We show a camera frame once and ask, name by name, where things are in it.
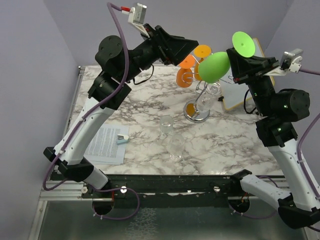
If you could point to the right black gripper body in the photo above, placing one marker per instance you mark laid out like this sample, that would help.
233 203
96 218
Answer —
257 82

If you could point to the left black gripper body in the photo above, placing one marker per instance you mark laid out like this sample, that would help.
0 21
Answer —
159 49

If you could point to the yellow plastic wine glass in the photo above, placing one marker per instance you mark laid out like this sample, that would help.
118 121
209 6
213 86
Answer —
201 51

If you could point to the green plastic wine glass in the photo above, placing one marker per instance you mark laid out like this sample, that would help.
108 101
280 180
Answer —
215 66

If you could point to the orange plastic wine glass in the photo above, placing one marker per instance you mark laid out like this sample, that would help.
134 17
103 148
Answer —
184 76

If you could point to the clear wine glass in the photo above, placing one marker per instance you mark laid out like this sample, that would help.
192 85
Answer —
175 147
212 91
166 125

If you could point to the clear wine glass front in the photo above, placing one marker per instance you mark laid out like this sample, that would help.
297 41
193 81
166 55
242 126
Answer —
175 147

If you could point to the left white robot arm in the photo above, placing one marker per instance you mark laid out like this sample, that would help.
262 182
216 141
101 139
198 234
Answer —
119 66

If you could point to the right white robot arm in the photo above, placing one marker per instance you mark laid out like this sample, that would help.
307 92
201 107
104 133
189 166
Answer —
298 207

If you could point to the chrome wine glass rack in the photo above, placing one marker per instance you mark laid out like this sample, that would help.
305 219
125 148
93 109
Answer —
190 112

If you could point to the small blue white stapler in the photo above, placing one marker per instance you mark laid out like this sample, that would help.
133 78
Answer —
122 139

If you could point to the printed paper sheets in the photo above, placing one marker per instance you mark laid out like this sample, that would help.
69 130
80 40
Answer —
103 148

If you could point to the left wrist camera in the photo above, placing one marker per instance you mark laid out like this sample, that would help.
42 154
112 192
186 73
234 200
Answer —
136 16

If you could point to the whiteboard with yellow frame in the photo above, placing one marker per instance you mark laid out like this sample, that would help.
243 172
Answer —
233 94

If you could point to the aluminium frame rails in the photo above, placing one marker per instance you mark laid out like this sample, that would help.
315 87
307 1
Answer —
69 191

